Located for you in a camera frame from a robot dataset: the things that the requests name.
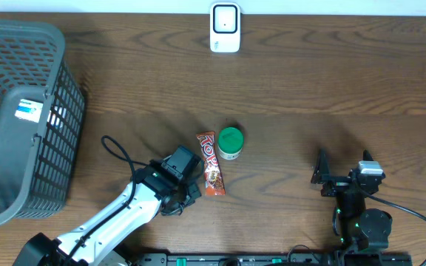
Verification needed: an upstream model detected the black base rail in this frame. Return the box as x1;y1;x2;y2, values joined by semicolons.
130;245;413;266

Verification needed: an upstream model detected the grey plastic basket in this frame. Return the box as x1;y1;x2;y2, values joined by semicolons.
0;20;85;225

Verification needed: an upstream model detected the orange Top chocolate bar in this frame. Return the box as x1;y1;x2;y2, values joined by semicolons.
196;132;226;196

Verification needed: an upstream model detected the white blue Panadol box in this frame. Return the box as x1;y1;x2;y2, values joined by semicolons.
14;98;66;129

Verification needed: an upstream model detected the green lid white jar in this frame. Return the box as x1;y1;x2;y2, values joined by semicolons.
217;127;244;160

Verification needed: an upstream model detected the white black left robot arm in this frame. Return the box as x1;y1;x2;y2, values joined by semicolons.
13;158;203;265

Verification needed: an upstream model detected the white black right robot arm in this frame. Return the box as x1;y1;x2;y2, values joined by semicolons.
311;150;393;265

